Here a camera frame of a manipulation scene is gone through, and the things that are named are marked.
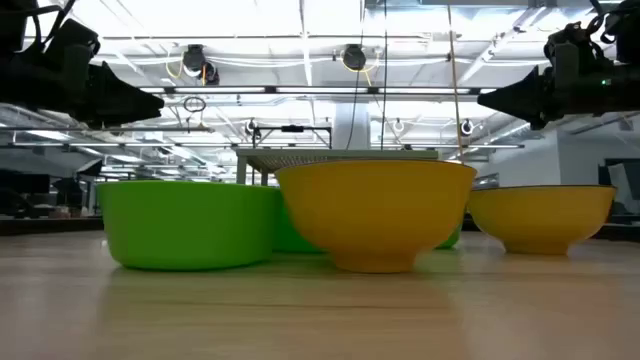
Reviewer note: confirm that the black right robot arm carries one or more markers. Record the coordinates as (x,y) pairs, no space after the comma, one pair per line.
(629,35)

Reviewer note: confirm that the distant black workstation frame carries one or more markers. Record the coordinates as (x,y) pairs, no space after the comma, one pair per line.
(292,128)

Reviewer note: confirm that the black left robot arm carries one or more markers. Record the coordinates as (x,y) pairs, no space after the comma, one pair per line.
(17,20)

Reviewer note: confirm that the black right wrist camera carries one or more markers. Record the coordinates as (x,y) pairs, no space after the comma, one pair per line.
(570,35)

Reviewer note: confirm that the green plastic bowl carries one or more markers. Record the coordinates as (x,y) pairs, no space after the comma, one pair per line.
(450,240)
(292,237)
(185,225)

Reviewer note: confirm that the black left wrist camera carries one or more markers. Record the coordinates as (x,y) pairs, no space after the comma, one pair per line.
(75,32)

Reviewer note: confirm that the yellow bowl with patterned inside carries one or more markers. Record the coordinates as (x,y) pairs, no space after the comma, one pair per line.
(542,220)
(375,215)

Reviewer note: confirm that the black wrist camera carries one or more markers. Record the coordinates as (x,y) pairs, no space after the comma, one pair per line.
(570,35)
(75,32)

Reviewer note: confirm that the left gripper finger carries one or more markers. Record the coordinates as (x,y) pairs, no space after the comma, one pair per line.
(100,121)
(120,95)

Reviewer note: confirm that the pale green perforated metal shelf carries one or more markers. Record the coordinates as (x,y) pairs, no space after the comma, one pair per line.
(300,155)

